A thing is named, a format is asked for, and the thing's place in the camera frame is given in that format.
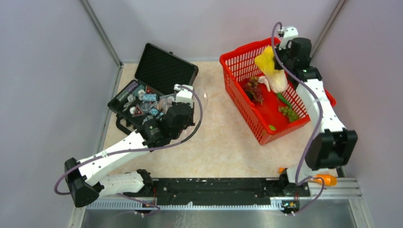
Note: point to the red toy grape bunch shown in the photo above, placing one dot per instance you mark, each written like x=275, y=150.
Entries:
x=254, y=95

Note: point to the black poker chip case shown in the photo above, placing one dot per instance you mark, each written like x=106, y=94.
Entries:
x=157, y=73

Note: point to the green toy chili pepper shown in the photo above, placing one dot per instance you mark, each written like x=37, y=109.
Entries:
x=282, y=98

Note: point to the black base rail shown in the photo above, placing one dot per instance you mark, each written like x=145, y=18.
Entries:
x=219, y=191

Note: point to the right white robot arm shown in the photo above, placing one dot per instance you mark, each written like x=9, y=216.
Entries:
x=331, y=144

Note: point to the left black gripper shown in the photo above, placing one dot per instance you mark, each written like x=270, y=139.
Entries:
x=190, y=122

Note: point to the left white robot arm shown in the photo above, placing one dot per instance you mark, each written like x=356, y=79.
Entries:
x=89, y=179

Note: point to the green toy grape bunch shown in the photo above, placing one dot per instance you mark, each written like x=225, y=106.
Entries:
x=289, y=113

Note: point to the red plastic basket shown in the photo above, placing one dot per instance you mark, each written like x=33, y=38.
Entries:
x=263, y=118

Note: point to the brown toy grape bunch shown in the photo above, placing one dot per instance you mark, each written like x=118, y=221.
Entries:
x=252, y=83

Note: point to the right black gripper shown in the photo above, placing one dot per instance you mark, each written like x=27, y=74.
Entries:
x=280, y=51

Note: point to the blue poker chip roll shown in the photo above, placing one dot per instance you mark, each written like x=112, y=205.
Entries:
x=150, y=97

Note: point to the clear zip top bag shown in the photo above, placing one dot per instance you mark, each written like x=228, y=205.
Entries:
x=151, y=128

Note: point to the yellow toy cabbage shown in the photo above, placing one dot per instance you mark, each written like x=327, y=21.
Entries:
x=266, y=63

